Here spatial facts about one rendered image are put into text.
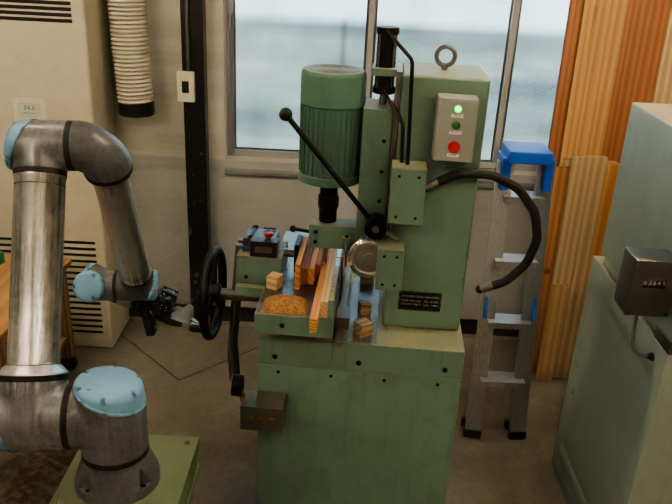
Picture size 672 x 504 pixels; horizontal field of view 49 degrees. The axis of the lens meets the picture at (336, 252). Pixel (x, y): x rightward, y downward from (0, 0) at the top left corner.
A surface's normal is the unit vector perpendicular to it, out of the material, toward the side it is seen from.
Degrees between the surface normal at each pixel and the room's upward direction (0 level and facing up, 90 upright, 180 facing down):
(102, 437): 89
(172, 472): 1
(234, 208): 90
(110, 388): 4
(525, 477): 0
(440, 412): 90
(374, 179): 90
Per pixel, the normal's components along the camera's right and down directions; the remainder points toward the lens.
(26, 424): 0.08, 0.00
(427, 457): -0.07, 0.40
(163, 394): 0.04, -0.92
